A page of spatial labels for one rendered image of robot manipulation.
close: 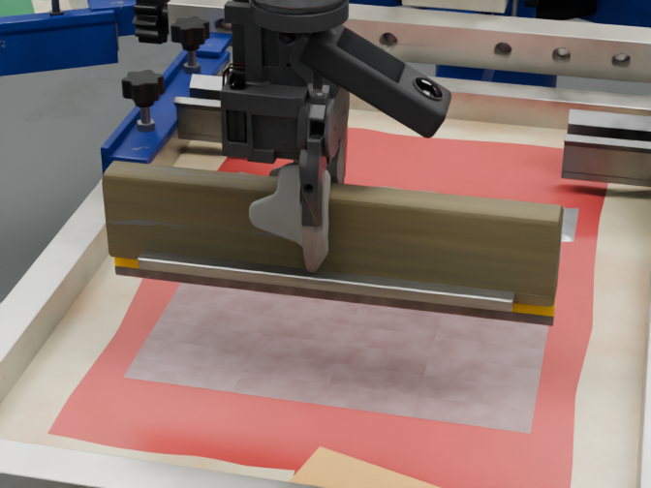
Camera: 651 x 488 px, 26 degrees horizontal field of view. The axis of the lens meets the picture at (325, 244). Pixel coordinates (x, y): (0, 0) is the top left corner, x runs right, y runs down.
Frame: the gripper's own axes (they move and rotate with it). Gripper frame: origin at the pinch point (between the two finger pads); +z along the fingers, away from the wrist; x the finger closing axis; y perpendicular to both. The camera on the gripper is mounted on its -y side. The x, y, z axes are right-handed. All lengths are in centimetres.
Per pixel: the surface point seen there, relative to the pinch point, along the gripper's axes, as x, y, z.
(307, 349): -5.3, 2.9, 13.7
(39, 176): -202, 122, 109
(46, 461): 18.2, 16.7, 10.3
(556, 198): -37.9, -15.6, 13.6
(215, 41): -59, 27, 8
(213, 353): -2.7, 10.6, 13.7
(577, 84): -292, -8, 109
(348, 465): 9.4, -3.9, 13.7
